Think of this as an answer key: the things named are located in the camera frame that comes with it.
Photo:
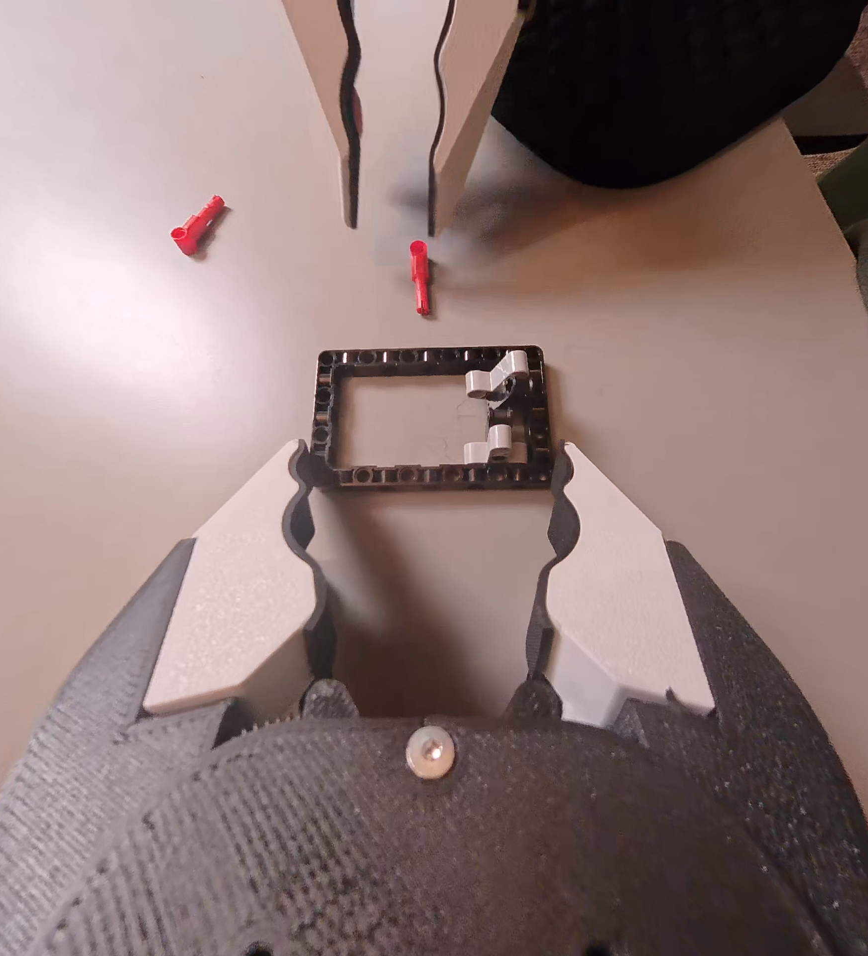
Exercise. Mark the grey lego connector assembly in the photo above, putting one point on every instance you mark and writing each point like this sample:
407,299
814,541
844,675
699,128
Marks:
493,377

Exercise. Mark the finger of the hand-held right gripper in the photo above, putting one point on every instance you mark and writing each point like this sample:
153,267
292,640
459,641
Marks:
478,60
322,60

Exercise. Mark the red lego axle pin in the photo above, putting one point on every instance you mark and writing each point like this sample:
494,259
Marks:
420,276

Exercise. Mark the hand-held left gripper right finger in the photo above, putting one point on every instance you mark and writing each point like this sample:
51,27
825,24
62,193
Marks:
620,612

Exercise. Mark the grey and black lego assembly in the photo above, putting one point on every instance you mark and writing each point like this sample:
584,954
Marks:
490,444

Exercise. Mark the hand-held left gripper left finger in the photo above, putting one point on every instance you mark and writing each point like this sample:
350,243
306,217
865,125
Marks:
239,612

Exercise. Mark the black rectangular lego frame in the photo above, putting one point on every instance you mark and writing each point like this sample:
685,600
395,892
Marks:
325,418

